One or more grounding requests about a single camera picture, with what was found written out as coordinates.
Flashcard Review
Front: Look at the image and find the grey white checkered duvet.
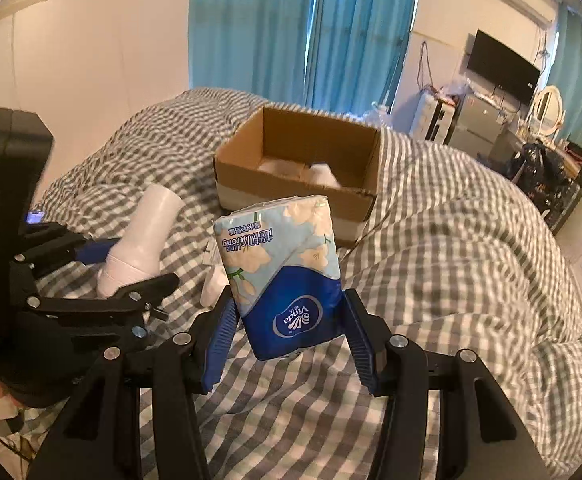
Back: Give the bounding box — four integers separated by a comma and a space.
40, 89, 582, 479

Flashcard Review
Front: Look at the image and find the silver mini fridge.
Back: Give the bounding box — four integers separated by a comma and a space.
444, 94, 508, 158

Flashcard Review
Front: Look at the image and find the clear water jug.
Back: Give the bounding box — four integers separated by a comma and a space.
361, 102, 392, 130

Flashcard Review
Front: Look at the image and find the smartphone with lit screen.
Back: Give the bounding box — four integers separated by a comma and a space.
25, 210, 44, 226

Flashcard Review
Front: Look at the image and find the teal right window curtain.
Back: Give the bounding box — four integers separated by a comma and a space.
548, 3, 582, 148

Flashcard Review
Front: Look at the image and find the grey white sock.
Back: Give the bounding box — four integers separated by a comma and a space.
307, 162, 341, 188

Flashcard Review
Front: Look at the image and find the open cardboard box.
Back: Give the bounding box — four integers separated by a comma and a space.
213, 105, 381, 247

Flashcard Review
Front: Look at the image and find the blue floral tissue pack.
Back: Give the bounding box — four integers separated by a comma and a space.
214, 195, 342, 361

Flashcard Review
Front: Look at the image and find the black wall television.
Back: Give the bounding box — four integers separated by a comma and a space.
467, 29, 541, 106

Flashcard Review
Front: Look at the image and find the white oval vanity mirror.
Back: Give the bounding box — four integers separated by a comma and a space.
526, 84, 566, 138

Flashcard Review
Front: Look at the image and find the white hair dryer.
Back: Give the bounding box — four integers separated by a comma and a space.
97, 183, 184, 298

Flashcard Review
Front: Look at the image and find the black bags pile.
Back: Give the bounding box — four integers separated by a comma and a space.
503, 141, 582, 234

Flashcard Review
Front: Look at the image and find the blue window curtain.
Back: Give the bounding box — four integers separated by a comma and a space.
188, 0, 417, 115

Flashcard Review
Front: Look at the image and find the white printed cream tube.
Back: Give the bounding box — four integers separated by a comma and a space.
200, 237, 229, 309

